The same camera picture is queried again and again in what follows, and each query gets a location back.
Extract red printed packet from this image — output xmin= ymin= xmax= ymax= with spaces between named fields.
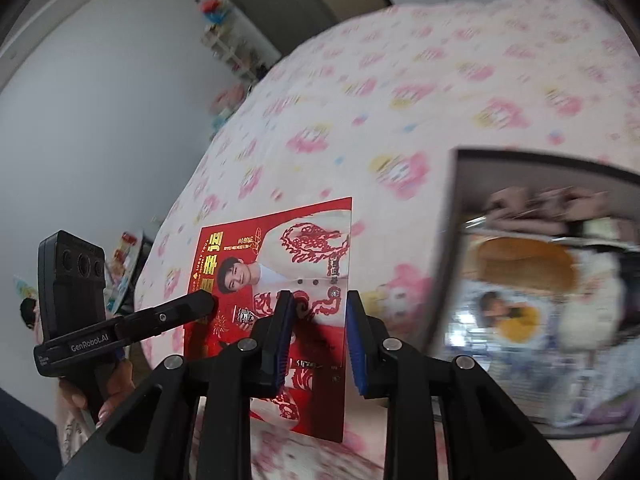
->
xmin=183 ymin=197 xmax=352 ymax=442

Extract brown wooden comb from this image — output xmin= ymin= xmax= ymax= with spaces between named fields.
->
xmin=476 ymin=237 xmax=576 ymax=287

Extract white fluffy heart plush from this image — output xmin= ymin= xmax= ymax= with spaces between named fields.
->
xmin=558 ymin=252 xmax=625 ymax=352

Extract person left hand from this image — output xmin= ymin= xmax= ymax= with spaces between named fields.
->
xmin=58 ymin=359 xmax=134 ymax=428

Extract black cardboard shoe box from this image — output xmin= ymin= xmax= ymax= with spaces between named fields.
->
xmin=421 ymin=148 xmax=639 ymax=439

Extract pink cartoon print blanket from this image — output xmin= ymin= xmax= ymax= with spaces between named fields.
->
xmin=131 ymin=0 xmax=640 ymax=480

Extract white shelf rack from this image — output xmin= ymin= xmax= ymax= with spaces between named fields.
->
xmin=196 ymin=0 xmax=269 ymax=84

